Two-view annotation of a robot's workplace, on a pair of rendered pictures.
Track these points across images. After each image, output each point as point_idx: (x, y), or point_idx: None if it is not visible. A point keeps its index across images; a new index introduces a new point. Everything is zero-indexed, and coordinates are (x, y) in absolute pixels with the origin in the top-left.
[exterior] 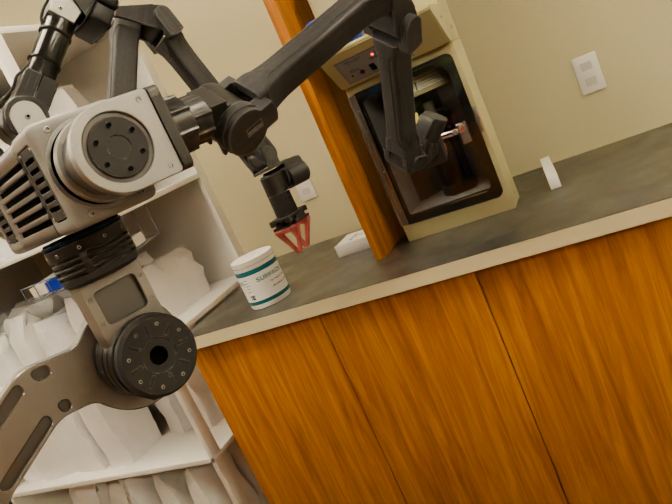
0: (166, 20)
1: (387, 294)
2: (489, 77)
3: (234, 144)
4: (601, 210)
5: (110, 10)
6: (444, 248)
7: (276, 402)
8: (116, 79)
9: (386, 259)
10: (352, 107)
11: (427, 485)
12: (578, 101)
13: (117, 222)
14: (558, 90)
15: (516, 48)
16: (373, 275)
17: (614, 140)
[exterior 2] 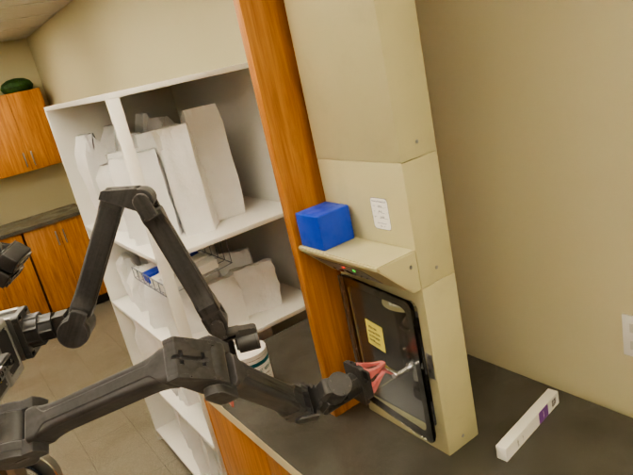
0: (140, 208)
1: (291, 473)
2: (535, 276)
3: (3, 467)
4: None
5: (5, 276)
6: (355, 462)
7: (239, 460)
8: (89, 252)
9: (332, 421)
10: (339, 285)
11: None
12: (618, 354)
13: None
14: (600, 332)
15: (569, 267)
16: (300, 441)
17: None
